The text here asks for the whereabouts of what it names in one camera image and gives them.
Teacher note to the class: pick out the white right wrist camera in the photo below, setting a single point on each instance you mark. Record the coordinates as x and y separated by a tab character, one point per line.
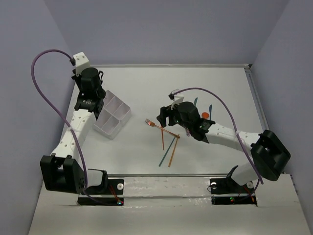
176	97

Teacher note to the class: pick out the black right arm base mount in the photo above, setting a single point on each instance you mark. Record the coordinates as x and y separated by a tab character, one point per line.
224	194

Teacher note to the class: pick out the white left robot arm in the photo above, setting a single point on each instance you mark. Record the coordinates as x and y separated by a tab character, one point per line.
64	170

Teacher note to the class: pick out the yellow chopstick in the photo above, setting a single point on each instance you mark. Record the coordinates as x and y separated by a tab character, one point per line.
174	149

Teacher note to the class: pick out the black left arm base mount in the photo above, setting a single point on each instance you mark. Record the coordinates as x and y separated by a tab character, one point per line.
110	195

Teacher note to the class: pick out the dark blue utensil right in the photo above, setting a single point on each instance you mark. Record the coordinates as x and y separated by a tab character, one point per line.
210	112

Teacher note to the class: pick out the orange spoon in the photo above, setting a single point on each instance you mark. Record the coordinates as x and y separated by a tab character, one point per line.
205	115

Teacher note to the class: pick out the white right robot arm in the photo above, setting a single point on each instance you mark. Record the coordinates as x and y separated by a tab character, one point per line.
266	154

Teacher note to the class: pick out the teal chopstick centre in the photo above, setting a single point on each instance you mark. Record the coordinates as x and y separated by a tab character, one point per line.
166	152

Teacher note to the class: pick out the rose gold fork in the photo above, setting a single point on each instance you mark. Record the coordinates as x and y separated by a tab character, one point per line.
152	124

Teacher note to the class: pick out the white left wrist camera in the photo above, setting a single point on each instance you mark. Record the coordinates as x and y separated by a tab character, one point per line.
81	62

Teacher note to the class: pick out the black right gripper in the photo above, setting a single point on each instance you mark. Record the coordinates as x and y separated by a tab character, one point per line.
166	111

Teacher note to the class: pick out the orange chopstick left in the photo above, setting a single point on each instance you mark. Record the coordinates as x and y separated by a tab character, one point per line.
162	135

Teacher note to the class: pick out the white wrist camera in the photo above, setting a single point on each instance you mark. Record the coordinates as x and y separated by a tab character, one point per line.
81	62
176	97

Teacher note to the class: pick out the aluminium table edge rail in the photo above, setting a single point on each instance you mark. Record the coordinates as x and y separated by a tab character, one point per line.
244	66

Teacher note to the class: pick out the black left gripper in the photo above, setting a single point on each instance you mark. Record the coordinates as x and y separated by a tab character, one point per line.
77	76

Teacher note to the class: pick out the white divided utensil container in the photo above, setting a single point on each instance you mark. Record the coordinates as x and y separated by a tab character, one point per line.
113	116

